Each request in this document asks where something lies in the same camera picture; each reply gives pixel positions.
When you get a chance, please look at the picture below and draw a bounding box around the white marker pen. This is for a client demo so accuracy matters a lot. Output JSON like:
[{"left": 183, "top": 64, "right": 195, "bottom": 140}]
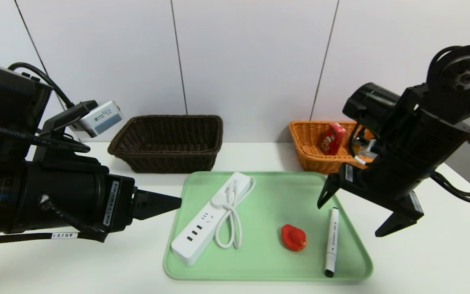
[{"left": 325, "top": 207, "right": 340, "bottom": 278}]

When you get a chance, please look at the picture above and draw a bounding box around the small red toy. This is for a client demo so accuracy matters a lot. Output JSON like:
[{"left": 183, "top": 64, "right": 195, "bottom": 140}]
[{"left": 281, "top": 224, "right": 308, "bottom": 252}]

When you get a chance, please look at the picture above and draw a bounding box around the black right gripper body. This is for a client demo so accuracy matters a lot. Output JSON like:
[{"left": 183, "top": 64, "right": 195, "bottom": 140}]
[{"left": 338, "top": 120, "right": 470, "bottom": 221}]

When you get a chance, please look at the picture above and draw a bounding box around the black left camera cable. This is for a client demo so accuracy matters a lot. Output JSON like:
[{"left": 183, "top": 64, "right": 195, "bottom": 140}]
[{"left": 9, "top": 62, "right": 74, "bottom": 109}]

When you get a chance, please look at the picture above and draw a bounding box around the orange wicker basket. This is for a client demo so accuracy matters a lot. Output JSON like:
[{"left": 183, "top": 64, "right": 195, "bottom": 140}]
[{"left": 288, "top": 120, "right": 376, "bottom": 175}]

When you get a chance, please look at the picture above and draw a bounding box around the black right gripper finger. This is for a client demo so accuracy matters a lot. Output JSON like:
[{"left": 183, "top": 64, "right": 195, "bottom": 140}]
[
  {"left": 317, "top": 173, "right": 340, "bottom": 209},
  {"left": 375, "top": 212, "right": 417, "bottom": 237}
]

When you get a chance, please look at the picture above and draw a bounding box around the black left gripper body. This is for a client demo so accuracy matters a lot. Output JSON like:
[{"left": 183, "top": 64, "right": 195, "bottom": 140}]
[{"left": 40, "top": 162, "right": 135, "bottom": 234}]

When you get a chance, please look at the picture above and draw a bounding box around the white power strip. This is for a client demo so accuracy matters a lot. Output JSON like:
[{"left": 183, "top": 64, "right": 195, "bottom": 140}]
[{"left": 171, "top": 172, "right": 252, "bottom": 267}]

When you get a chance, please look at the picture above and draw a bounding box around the red snack box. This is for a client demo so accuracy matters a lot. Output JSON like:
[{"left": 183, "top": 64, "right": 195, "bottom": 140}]
[{"left": 321, "top": 122, "right": 347, "bottom": 156}]

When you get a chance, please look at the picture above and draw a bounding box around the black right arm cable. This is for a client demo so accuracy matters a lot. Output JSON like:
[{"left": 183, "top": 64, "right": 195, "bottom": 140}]
[{"left": 430, "top": 135, "right": 470, "bottom": 205}]

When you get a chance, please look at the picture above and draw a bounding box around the light green plastic tray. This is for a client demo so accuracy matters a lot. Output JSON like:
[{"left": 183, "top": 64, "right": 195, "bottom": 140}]
[{"left": 163, "top": 171, "right": 373, "bottom": 282}]

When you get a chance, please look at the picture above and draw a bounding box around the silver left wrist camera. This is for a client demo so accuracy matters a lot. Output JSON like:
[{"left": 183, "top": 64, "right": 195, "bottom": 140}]
[{"left": 70, "top": 100, "right": 124, "bottom": 138}]

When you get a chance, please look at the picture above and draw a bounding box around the dark brown wicker basket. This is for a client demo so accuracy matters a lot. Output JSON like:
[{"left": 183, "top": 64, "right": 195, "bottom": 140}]
[{"left": 107, "top": 115, "right": 224, "bottom": 174}]

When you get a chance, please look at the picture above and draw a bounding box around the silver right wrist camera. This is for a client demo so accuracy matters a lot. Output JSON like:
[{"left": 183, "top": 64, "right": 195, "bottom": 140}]
[{"left": 350, "top": 133, "right": 379, "bottom": 166}]

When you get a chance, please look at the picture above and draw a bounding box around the white power strip cable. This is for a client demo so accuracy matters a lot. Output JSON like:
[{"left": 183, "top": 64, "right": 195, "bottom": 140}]
[{"left": 211, "top": 176, "right": 257, "bottom": 250}]

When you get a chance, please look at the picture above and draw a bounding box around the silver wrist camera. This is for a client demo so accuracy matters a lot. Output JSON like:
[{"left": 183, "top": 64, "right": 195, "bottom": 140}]
[
  {"left": 70, "top": 100, "right": 124, "bottom": 138},
  {"left": 350, "top": 133, "right": 379, "bottom": 166}
]

